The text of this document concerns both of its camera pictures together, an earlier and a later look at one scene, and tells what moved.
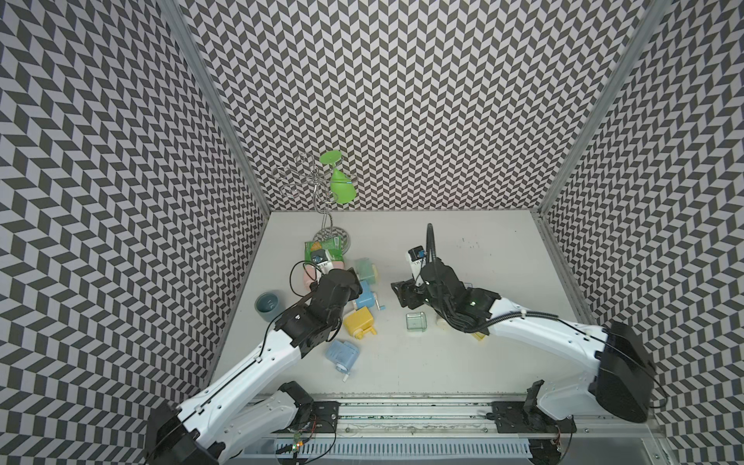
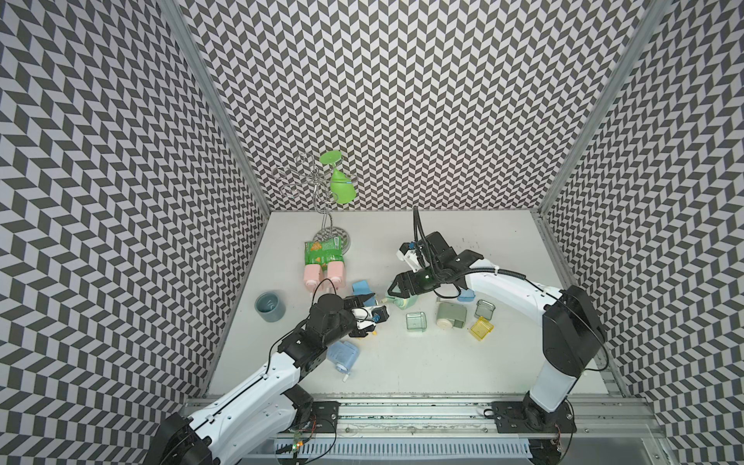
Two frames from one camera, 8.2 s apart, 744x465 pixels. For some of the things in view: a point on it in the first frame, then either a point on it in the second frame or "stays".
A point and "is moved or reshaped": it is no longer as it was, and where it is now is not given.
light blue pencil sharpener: [343, 356] stays
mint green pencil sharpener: [366, 270] is moved or reshaped
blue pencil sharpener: [367, 298] stays
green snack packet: [332, 246] stays
